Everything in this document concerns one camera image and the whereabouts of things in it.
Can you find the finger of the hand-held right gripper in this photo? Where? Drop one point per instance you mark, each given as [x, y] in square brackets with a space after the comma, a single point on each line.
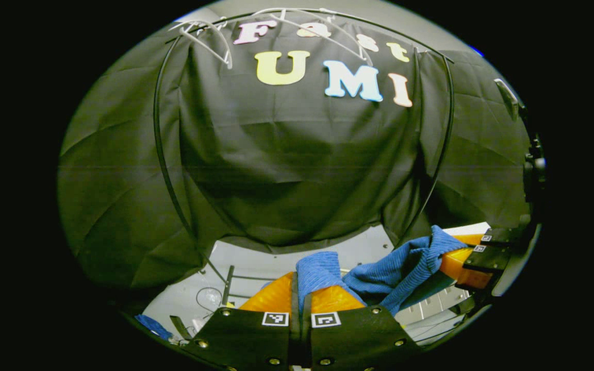
[488, 260]
[498, 234]

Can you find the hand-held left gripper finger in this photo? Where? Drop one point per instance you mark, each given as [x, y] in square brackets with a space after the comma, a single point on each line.
[306, 335]
[295, 335]

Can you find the black metal clothes rack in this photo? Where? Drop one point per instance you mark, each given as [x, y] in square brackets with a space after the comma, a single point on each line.
[228, 286]

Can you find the white plastic hanger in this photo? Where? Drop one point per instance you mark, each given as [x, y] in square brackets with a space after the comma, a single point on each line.
[229, 61]
[367, 55]

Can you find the white paper sheet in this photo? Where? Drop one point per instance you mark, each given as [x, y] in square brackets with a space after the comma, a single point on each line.
[469, 228]

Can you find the grey ribbed panel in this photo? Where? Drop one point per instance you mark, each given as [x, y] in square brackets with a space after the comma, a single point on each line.
[431, 304]

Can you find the black backdrop cloth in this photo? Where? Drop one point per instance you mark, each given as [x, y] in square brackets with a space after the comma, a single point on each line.
[286, 165]

